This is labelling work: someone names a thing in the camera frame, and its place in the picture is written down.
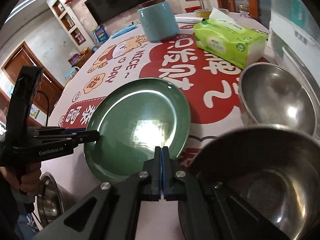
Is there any wooden television cabinet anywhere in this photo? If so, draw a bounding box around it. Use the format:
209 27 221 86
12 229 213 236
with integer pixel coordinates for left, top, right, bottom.
75 47 95 70

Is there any green tissue pack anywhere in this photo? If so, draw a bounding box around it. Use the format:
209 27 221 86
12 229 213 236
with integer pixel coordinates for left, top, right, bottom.
194 7 268 70

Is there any glass cup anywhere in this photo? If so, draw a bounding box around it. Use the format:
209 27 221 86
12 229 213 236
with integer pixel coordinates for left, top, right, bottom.
239 4 250 18

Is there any brown wooden door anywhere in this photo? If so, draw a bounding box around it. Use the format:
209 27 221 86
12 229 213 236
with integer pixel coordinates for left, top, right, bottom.
0 41 64 110

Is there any black cable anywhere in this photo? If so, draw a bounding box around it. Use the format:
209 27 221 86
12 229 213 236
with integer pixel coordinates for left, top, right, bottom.
36 91 50 128

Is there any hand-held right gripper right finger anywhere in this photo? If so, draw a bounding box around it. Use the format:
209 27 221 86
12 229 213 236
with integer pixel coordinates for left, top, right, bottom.
162 146 298 240

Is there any person's left hand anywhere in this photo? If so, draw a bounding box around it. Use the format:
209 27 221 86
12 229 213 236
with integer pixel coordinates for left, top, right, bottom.
19 162 42 196

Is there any black television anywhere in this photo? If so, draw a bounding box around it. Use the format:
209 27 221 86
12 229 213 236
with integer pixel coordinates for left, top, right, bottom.
84 0 153 27

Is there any blue box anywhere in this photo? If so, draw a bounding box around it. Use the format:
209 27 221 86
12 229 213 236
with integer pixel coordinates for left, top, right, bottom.
92 25 109 46

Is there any small steel bowl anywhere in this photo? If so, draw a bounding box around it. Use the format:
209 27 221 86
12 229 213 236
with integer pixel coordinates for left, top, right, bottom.
237 64 317 137

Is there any red snack box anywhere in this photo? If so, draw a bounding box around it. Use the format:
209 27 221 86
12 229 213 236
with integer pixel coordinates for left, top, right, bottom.
68 55 81 67

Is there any cling film roll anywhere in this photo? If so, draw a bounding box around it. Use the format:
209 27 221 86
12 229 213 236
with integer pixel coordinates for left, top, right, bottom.
174 14 208 25

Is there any light blue round stool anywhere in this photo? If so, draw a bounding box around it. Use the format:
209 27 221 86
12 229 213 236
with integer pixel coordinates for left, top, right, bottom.
64 67 77 79

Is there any large steel bowl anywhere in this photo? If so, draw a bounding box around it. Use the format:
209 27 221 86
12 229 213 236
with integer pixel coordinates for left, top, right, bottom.
37 172 65 228

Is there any green plate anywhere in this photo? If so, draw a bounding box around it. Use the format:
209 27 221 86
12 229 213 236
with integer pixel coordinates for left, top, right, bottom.
84 78 192 183

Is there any pink steel bowl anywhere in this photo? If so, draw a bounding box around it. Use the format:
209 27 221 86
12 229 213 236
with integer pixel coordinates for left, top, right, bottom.
178 124 320 240

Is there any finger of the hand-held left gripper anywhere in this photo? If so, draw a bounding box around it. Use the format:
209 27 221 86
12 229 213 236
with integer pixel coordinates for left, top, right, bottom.
31 127 87 134
31 130 100 144

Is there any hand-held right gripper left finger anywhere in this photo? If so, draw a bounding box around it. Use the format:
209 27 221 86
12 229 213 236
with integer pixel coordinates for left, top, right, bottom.
32 146 163 240

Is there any teal canister with brown lid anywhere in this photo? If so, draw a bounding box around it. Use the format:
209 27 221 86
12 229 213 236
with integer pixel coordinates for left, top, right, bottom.
137 0 180 43

